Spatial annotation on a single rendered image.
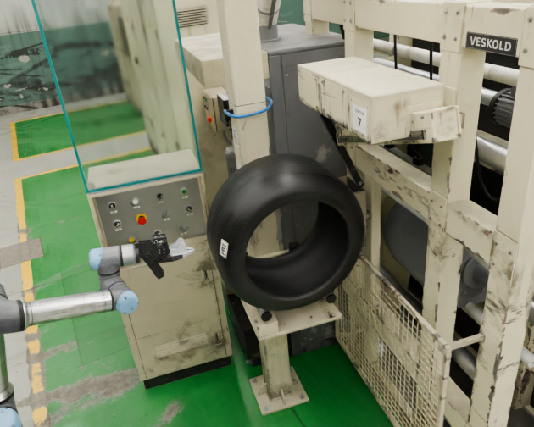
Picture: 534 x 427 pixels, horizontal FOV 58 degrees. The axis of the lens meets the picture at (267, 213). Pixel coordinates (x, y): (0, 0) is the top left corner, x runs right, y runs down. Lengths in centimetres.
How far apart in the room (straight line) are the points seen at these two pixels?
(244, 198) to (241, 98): 46
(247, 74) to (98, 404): 206
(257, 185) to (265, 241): 57
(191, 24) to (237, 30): 317
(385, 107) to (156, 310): 173
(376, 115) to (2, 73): 954
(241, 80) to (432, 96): 75
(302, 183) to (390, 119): 40
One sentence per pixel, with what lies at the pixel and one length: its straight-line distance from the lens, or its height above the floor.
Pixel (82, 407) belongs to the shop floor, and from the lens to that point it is 315.
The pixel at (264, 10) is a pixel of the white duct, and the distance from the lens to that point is 247.
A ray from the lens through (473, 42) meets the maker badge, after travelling 158.
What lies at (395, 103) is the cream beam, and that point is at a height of 175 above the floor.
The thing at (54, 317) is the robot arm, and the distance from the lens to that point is 166.
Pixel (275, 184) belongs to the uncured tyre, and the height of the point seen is 146.
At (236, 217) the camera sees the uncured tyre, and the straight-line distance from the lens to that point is 169.
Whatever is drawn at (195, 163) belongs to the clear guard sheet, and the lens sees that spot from 239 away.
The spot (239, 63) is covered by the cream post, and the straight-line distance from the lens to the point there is 193.
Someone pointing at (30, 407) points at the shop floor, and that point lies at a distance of 330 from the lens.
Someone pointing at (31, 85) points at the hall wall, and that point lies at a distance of 1066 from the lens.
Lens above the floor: 215
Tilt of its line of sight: 27 degrees down
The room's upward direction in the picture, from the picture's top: 6 degrees counter-clockwise
